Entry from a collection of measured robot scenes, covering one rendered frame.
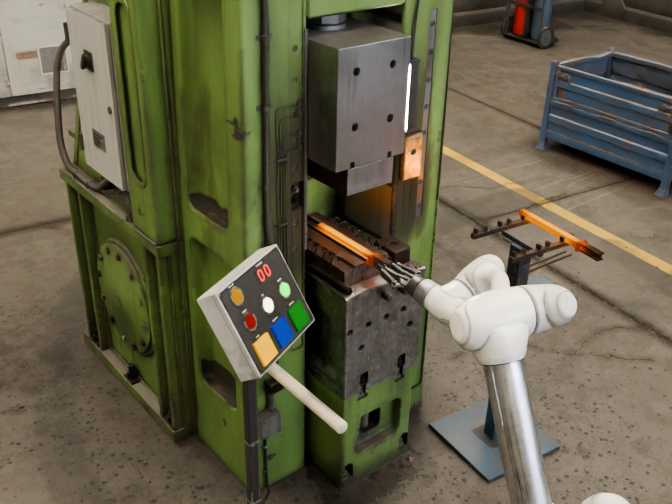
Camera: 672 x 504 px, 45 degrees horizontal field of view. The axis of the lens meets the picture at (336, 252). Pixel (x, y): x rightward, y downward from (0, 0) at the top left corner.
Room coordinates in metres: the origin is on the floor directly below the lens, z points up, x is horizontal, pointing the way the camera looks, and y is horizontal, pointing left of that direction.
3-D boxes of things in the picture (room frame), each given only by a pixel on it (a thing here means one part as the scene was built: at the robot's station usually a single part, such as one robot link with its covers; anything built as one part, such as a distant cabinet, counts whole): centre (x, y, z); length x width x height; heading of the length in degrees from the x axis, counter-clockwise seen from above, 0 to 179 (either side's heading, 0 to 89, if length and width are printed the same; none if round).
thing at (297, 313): (2.11, 0.12, 1.01); 0.07 x 0.05 x 0.07; 154
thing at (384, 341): (2.70, -0.01, 0.69); 0.56 x 0.38 x 0.45; 39
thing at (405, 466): (2.45, -0.14, 0.01); 0.58 x 0.39 x 0.01; 129
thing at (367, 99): (2.68, -0.01, 1.56); 0.42 x 0.39 x 0.40; 39
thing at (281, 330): (2.02, 0.16, 1.01); 0.07 x 0.05 x 0.07; 154
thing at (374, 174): (2.65, 0.02, 1.32); 0.42 x 0.20 x 0.10; 39
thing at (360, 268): (2.65, 0.02, 0.96); 0.42 x 0.20 x 0.09; 39
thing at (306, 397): (2.20, 0.10, 0.62); 0.44 x 0.05 x 0.05; 39
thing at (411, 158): (2.79, -0.27, 1.27); 0.09 x 0.02 x 0.17; 129
